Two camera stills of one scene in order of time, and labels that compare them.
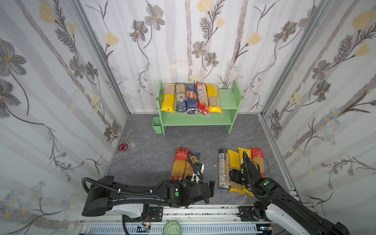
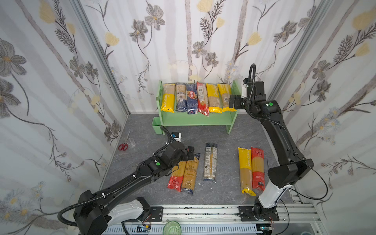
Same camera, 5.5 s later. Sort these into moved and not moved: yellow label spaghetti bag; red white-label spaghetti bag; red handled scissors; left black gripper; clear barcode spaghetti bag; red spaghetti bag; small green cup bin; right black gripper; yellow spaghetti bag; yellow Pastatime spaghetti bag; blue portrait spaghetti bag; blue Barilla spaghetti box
Moved: right black gripper; clear barcode spaghetti bag; left black gripper; yellow spaghetti bag
Not moved: yellow Pastatime spaghetti bag; small green cup bin; red handled scissors; red white-label spaghetti bag; yellow label spaghetti bag; red spaghetti bag; blue portrait spaghetti bag; blue Barilla spaghetti box
